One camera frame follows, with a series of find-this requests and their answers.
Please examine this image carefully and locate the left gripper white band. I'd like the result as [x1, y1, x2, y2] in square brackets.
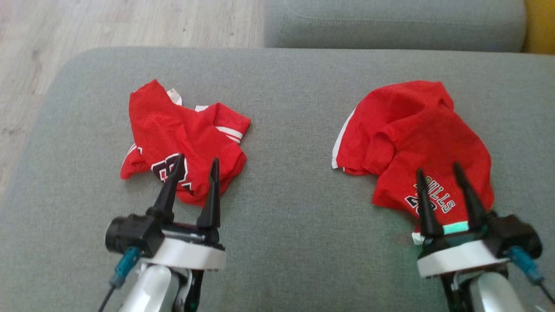
[147, 154, 226, 271]

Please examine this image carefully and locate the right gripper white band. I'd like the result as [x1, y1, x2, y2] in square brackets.
[415, 162, 510, 278]

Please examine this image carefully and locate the red jersey with white sleeves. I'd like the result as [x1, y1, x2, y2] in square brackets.
[120, 79, 251, 206]

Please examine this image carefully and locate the red Bulls jersey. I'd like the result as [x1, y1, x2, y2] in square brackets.
[332, 80, 495, 244]

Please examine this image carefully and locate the grey sofa seat cushion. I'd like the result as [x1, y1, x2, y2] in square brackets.
[0, 47, 555, 312]

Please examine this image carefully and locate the grey sofa back cushion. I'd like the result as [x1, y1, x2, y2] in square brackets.
[264, 0, 527, 53]

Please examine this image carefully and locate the yellow object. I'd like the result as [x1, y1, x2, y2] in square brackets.
[522, 0, 555, 55]

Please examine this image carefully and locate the left blue cable connector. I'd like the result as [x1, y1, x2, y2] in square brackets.
[109, 247, 142, 289]

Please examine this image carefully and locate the blue cable connector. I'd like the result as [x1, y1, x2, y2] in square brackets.
[507, 246, 545, 285]
[109, 247, 142, 289]

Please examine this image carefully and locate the right blue cable connector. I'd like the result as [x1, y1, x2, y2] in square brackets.
[507, 246, 545, 285]

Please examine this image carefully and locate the right thin black cable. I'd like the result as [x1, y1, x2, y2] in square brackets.
[539, 282, 555, 305]

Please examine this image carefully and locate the thin black cable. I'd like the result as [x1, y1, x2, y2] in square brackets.
[98, 286, 116, 312]
[539, 282, 555, 305]

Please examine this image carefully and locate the left thin black cable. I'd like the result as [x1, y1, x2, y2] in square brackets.
[98, 286, 116, 312]

